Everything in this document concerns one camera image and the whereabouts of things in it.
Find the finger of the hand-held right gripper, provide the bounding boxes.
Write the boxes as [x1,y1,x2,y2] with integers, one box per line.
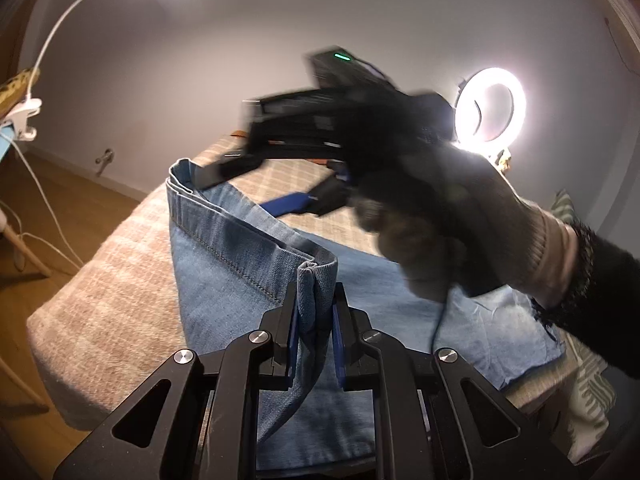
[257,169,358,218]
[194,147,268,192]

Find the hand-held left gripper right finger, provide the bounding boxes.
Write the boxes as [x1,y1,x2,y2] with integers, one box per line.
[331,282,581,480]

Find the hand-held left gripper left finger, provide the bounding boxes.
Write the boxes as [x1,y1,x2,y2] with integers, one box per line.
[52,280,303,480]

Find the blue denim pants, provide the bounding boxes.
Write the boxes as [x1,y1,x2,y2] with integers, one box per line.
[166,157,568,478]

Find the person's right forearm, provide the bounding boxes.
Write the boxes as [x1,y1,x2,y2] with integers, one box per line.
[532,222,640,376]

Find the person's right hand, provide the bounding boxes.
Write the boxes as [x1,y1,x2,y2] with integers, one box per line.
[349,124,577,309]

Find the beige checked padded table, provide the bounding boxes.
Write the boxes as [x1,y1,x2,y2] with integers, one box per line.
[27,132,608,461]

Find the black gooseneck phone holder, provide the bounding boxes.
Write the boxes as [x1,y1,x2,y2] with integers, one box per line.
[456,76,485,133]

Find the white clip lamp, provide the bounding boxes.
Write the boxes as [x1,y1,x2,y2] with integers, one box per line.
[10,0,183,141]

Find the yellow mottled object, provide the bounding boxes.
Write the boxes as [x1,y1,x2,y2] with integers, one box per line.
[0,67,40,122]

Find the green patterned pillow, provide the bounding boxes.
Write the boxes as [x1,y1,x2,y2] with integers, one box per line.
[550,189,618,463]

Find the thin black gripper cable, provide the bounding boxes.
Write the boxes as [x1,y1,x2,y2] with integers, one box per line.
[429,282,453,356]

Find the white cable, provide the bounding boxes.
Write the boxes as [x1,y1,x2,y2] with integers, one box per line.
[0,137,86,271]

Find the white ring light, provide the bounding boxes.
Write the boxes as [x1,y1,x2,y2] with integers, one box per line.
[452,66,528,153]

